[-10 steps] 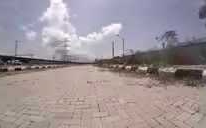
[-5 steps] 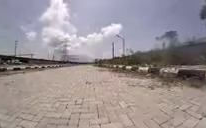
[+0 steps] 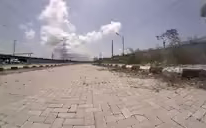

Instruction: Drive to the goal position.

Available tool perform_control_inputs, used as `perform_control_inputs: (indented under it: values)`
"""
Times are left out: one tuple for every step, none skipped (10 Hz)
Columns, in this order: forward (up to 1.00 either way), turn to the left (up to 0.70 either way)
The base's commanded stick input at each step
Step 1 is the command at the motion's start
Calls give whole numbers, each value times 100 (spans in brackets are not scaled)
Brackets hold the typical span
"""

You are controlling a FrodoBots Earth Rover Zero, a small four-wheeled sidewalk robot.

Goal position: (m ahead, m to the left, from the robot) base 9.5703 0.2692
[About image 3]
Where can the street lamp pole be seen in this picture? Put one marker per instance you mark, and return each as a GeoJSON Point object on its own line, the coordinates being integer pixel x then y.
{"type": "Point", "coordinates": [123, 45]}

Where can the bare tree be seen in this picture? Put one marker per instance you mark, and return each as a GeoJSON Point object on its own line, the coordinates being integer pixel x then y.
{"type": "Point", "coordinates": [169, 37]}

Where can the pale brick paved path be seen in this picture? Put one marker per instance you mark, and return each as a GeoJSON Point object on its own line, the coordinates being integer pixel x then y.
{"type": "Point", "coordinates": [91, 96]}

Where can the electricity pylon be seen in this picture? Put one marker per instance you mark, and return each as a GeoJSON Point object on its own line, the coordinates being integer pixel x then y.
{"type": "Point", "coordinates": [64, 50]}

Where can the pale pole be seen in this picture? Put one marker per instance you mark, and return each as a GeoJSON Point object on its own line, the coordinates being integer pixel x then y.
{"type": "Point", "coordinates": [14, 47]}

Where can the dark pole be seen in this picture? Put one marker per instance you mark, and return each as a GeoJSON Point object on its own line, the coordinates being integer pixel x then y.
{"type": "Point", "coordinates": [112, 48]}

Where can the grassy embankment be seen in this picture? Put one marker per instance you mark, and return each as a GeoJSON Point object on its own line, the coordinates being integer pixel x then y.
{"type": "Point", "coordinates": [177, 54]}

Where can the strip of dirt and debris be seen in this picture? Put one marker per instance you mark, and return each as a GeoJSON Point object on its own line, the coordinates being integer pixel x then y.
{"type": "Point", "coordinates": [151, 76]}

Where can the black and white kerb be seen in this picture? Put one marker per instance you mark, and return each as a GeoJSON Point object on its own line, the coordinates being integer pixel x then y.
{"type": "Point", "coordinates": [191, 72]}
{"type": "Point", "coordinates": [24, 66]}

